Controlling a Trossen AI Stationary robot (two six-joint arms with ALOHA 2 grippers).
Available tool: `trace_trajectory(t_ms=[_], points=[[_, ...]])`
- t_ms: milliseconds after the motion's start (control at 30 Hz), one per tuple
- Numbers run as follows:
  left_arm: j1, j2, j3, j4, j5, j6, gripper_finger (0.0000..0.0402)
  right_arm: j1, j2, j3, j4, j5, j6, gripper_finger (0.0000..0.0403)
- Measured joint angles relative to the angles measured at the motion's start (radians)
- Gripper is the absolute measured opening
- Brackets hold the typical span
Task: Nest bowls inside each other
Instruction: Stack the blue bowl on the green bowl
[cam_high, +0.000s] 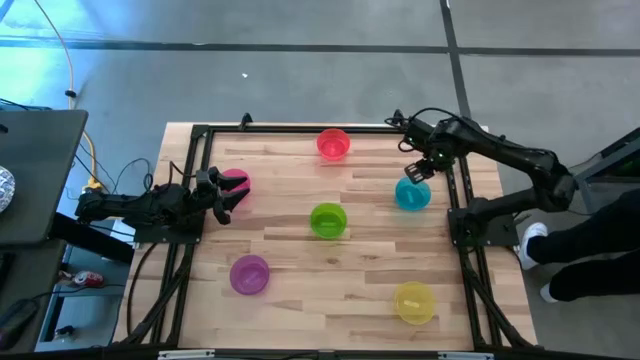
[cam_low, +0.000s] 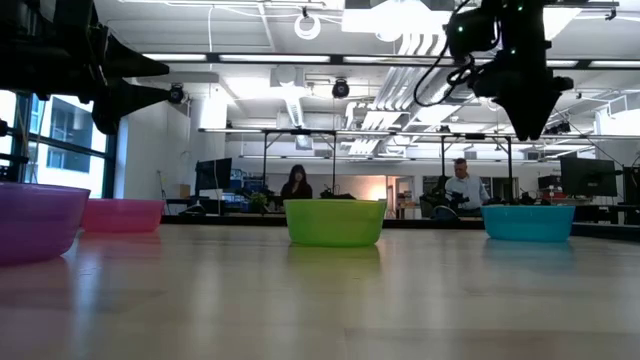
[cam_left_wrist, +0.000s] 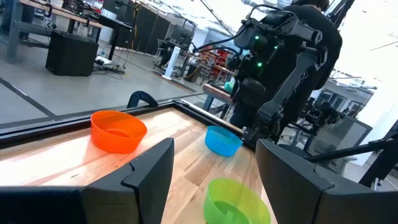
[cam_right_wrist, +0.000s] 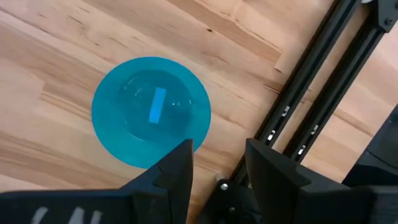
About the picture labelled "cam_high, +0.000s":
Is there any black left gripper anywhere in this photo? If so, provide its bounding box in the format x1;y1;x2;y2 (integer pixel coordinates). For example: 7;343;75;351
187;166;251;226

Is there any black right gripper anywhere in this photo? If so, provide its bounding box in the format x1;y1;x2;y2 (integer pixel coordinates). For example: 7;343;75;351
404;140;457;185

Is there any pink translucent plastic bowl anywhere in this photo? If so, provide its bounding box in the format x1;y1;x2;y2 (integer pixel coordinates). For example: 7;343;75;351
219;168;252;197

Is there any blue translucent plastic bowl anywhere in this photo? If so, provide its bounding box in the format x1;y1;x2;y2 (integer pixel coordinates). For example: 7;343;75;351
394;176;432;212

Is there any purple translucent plastic bowl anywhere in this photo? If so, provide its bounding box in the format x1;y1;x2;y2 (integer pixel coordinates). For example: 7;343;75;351
229;254;271;296

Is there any red translucent plastic bowl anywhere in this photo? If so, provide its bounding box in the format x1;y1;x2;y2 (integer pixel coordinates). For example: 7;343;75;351
315;127;352;162

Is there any yellow translucent plastic bowl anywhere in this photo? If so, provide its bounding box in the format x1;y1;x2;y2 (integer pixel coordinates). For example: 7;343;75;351
393;280;437;326

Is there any green translucent plastic bowl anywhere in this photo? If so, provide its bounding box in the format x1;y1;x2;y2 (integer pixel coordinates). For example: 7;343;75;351
309;202;348;240

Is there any person's white shoe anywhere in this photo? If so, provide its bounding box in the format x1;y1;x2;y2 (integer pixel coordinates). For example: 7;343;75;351
539;282;560;304
517;222;550;272

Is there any red soda can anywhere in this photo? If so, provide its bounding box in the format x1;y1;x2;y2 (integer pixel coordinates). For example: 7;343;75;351
73;270;105;289

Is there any black metal stand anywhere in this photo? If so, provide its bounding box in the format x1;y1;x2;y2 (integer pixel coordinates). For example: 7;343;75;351
552;127;640;216

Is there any person's leg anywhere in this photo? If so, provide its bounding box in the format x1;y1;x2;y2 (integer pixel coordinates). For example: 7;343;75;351
548;252;640;304
527;187;640;267

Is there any black side desk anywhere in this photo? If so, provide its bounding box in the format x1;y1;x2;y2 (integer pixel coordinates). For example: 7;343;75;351
0;109;90;246

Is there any dark low side shelf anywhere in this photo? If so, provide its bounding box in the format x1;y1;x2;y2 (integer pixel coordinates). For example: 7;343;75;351
0;238;68;354

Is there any crumpled silver foil ball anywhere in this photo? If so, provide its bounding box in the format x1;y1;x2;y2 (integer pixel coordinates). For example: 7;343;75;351
0;165;17;214

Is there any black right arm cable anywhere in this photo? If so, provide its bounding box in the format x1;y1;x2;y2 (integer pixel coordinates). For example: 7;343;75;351
383;106;467;154

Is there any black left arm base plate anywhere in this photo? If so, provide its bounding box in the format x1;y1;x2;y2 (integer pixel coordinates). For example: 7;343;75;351
133;213;207;245

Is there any black aluminium table frame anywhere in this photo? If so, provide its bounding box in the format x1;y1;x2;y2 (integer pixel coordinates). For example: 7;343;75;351
113;123;540;351

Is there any black floor cable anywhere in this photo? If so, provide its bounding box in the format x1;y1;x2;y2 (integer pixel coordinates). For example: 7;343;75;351
73;142;154;197

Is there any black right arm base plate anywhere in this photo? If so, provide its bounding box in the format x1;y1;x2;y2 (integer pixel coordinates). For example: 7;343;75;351
447;206;522;248

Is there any white metal bracket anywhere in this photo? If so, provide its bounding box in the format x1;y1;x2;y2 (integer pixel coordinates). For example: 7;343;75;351
157;349;216;360
438;351;495;360

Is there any black table edge rail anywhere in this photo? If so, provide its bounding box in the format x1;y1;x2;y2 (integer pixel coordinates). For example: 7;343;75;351
0;343;640;360

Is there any yellow floor cable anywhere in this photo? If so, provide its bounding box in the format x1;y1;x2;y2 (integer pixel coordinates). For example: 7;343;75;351
32;0;104;194

